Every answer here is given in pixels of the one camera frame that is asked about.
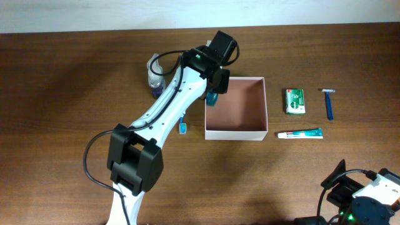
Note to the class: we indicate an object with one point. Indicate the pink open box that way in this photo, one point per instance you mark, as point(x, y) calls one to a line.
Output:
point(239, 115)

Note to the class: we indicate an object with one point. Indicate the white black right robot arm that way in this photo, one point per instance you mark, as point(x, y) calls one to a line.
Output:
point(363, 197)

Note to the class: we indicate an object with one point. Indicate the green soap box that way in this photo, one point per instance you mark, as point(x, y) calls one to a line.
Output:
point(295, 101)

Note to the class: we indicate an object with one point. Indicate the blue Listerine mouthwash bottle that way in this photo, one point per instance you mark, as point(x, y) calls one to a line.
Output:
point(211, 98)

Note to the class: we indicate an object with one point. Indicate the purple foam pump bottle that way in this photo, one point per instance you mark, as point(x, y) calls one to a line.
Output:
point(156, 83)

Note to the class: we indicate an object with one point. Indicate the blue disposable razor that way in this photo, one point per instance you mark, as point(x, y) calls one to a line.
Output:
point(329, 109)

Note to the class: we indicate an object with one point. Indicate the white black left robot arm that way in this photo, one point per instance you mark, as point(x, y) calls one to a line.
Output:
point(135, 157)

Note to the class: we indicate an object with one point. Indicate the blue white toothbrush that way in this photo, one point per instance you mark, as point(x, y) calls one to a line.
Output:
point(182, 125)

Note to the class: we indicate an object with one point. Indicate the white teal toothpaste tube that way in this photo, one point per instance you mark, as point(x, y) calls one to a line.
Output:
point(304, 134)

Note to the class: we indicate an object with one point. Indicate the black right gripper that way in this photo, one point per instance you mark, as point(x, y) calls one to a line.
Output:
point(339, 184)

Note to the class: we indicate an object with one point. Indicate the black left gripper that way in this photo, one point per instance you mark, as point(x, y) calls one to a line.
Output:
point(220, 82)

